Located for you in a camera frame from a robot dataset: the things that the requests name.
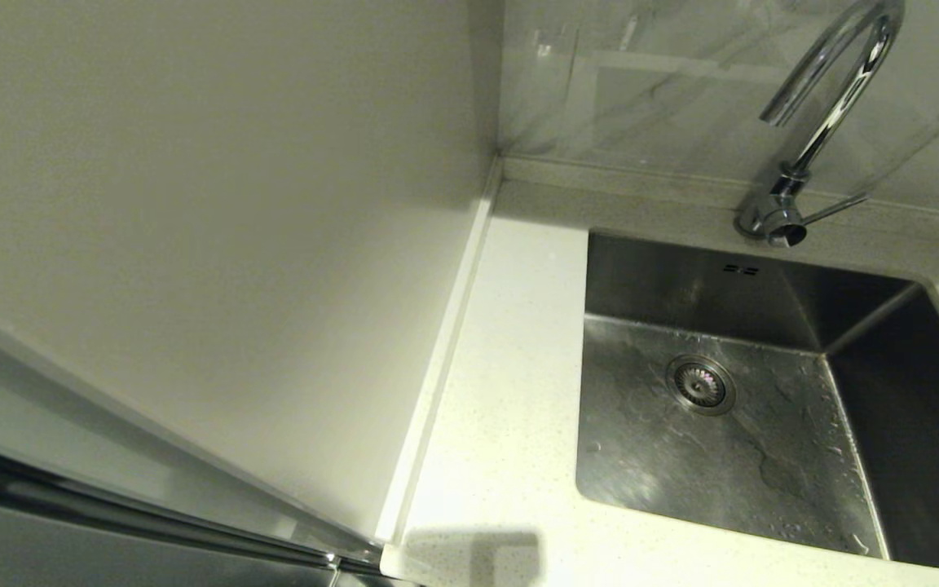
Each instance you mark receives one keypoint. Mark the white appliance side panel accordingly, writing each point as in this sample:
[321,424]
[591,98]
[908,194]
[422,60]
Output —
[192,204]

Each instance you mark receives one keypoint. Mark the white edge trim strip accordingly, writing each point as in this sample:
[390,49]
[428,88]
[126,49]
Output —
[437,367]

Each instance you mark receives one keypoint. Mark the grey steel appliance door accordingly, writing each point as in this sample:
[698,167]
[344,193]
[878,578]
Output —
[29,546]

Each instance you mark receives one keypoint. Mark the stainless steel sink basin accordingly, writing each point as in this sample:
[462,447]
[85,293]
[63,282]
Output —
[722,481]

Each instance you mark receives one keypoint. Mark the chrome gooseneck faucet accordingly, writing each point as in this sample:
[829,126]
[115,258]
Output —
[842,102]

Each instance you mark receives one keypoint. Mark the round metal drain strainer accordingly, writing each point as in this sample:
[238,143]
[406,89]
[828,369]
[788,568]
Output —
[700,383]

